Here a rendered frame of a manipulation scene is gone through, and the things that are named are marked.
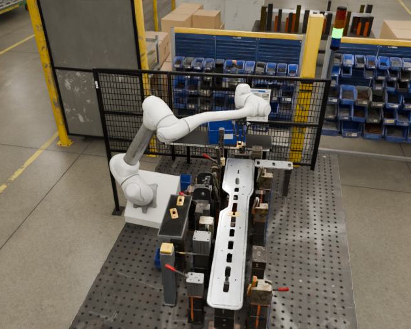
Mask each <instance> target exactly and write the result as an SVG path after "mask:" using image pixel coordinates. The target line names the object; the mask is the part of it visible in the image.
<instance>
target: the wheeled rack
mask: <svg viewBox="0 0 411 329"><path fill-rule="evenodd" d="M22 5H25V9H26V10H29V8H28V5H27V0H16V1H15V2H13V1H11V0H9V1H6V2H5V1H3V0H2V2H1V4H0V14H2V13H4V12H7V11H10V10H12V9H14V8H17V7H20V6H22Z"/></svg>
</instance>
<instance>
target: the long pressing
mask: <svg viewBox="0 0 411 329"><path fill-rule="evenodd" d="M254 167H255V162H254V161H253V160H251V159H235V158H227V160H226V165H225V170H224V178H223V183H222V190H223V191H224V192H225V193H226V194H227V195H229V203H228V207H227V208H226V209H224V210H222V211H221V212H220V213H219V222H218V227H217V235H216V240H215V248H214V253H213V261H212V266H211V274H210V278H209V287H208V292H207V304H208V306H209V307H213V308H219V309H230V310H238V309H241V308H242V306H243V292H244V281H245V260H246V249H247V229H248V217H249V198H250V196H251V195H252V194H253V192H254ZM238 170H239V173H238ZM236 178H239V184H238V185H237V184H235V180H236ZM235 188H239V192H234V189H235ZM242 194H243V195H242ZM234 195H237V196H238V200H234ZM233 203H237V212H239V213H241V215H240V217H236V225H235V227H230V223H231V217H235V216H228V212H232V206H233ZM230 229H234V230H235V232H234V237H229V235H230ZM229 241H233V242H234V244H233V249H228V242H229ZM221 250H222V251H221ZM228 253H231V254H232V262H231V263H229V262H226V258H227V254H228ZM226 267H231V271H230V277H229V281H226V282H229V283H230V284H229V291H228V292H223V286H224V282H225V276H224V275H225V269H226ZM218 278H219V279H218ZM235 279H236V280H235Z"/></svg>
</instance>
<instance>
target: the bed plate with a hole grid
mask: <svg viewBox="0 0 411 329"><path fill-rule="evenodd" d="M186 160H187V158H186V157H175V160H172V156H163V155H162V156H161V158H160V161H159V162H158V163H157V165H156V167H155V169H154V171H153V172H156V173H161V174H168V175H172V176H180V174H188V175H192V177H191V185H194V186H195V184H196V178H197V175H198V174H199V173H200V172H211V169H212V165H213V163H214V162H213V161H210V160H209V159H201V158H190V161H193V162H192V164H185V161H186ZM268 169H269V173H270V174H272V175H273V183H272V189H271V200H270V206H269V207H270V215H268V220H267V230H266V245H265V246H264V247H267V250H266V269H265V272H264V280H270V281H272V289H278V288H283V287H288V288H289V291H284V292H279V291H273V292H272V293H273V296H272V301H271V309H270V314H269V322H268V326H269V329H358V321H357V315H356V305H355V301H354V291H353V290H352V289H353V283H352V272H351V267H350V263H349V262H350V257H349V250H348V241H347V235H346V225H345V221H344V220H345V218H344V211H343V210H344V208H343V198H342V193H341V183H340V178H339V177H340V176H339V166H338V160H337V154H335V153H323V152H318V154H317V158H316V164H315V168H314V171H312V170H310V167H309V166H300V167H294V166H293V169H292V173H291V175H290V183H289V188H288V193H291V194H292V198H279V197H278V192H280V193H282V187H283V182H284V170H279V169H270V168H268ZM191 185H190V186H191ZM256 190H257V187H254V192H253V194H252V195H251V196H250V198H249V217H248V229H247V249H246V260H245V281H244V292H243V306H242V308H241V309H238V310H235V319H234V324H239V325H240V329H245V326H246V324H244V323H246V320H247V317H249V310H250V305H251V303H250V302H247V289H248V281H249V278H251V267H252V247H251V246H250V245H249V244H250V243H249V242H250V241H251V239H252V235H253V229H254V225H252V223H251V222H252V220H253V219H254V214H252V213H251V209H252V207H253V204H254V196H255V194H256ZM158 231H159V228H153V227H147V226H143V225H137V224H134V223H128V222H126V223H125V224H124V226H123V228H122V230H121V232H120V233H119V236H118V237H117V239H116V241H115V243H114V245H113V247H112V248H111V250H110V252H109V254H108V256H107V257H106V260H105V261H104V263H103V265H102V267H101V269H100V272H99V273H98V274H97V276H96V278H95V280H94V282H93V284H92V285H91V287H90V289H89V291H88V293H87V295H86V297H85V300H84V301H83V302H82V305H81V306H80V308H79V309H78V312H77V314H76V315H75V317H74V319H73V320H72V322H71V325H70V326H69V328H68V329H208V328H209V322H210V321H213V322H214V308H213V307H209V306H208V304H207V292H208V289H207V288H206V289H204V293H203V301H204V325H205V326H204V327H203V326H201V327H199V326H198V325H195V324H191V323H187V321H188V315H187V313H188V309H189V297H188V296H187V280H186V279H185V278H183V276H182V275H180V274H175V290H176V295H178V298H177V303H176V306H175V307H172V306H166V305H163V303H164V295H163V293H164V291H163V284H162V270H161V269H160V268H156V266H155V261H154V257H155V253H156V251H157V248H161V245H162V243H170V239H169V238H158V237H157V234H158Z"/></svg>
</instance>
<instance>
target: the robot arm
mask: <svg viewBox="0 0 411 329"><path fill-rule="evenodd" d="M235 104H236V110H231V111H220V112H205V113H201V114H196V115H194V116H190V117H185V118H182V119H177V118H176V117H175V116H174V115H173V113H172V111H171V110H170V108H169V107H168V106H167V104H166V103H165V102H164V101H163V100H161V99H160V98H158V97H155V96H150V97H148V98H146V99H145V100H144V102H143V104H142V108H143V111H144V113H143V123H142V126H141V127H140V129H139V131H138V132H137V134H136V136H135V137H134V140H133V141H132V143H131V145H130V147H129V149H128V150H127V152H126V153H124V154H121V153H120V154H117V155H114V156H113V157H112V158H111V160H110V170H111V173H112V174H113V176H114V178H115V179H116V181H117V182H118V184H119V185H120V186H121V188H122V190H123V192H124V195H125V197H126V199H127V200H128V201H130V202H131V203H133V208H142V213H146V211H147V208H156V207H157V187H158V184H156V183H154V184H147V183H146V182H145V181H144V180H143V179H142V177H141V176H140V175H139V173H138V170H139V165H140V163H139V159H140V157H141V156H142V154H143V152H144V151H145V149H146V147H147V146H148V144H149V143H150V141H151V139H152V138H153V136H154V134H155V133H156V132H157V138H158V139H159V140H160V141H161V142H173V141H175V140H178V139H180V138H182V137H184V136H185V135H187V134H189V133H190V132H191V131H192V130H194V129H195V128H197V126H199V125H201V124H203V123H206V122H210V121H222V120H229V119H236V120H235V121H232V126H233V130H234V135H236V140H237V144H239V134H238V133H239V127H242V135H241V145H242V140H244V136H246V135H247V131H248V128H249V126H250V125H251V123H249V122H247V116H249V117H251V118H253V117H259V116H260V117H266V116H267V115H269V113H270V111H271V107H270V104H269V103H268V102H267V101H266V100H264V99H263V98H261V97H258V96H256V95H253V94H252V92H251V89H250V87H249V85H248V84H239V85H238V86H237V88H236V92H235ZM235 123H236V124H237V133H236V128H235ZM246 124H247V128H246V131H245V134H244V126H245V125H246Z"/></svg>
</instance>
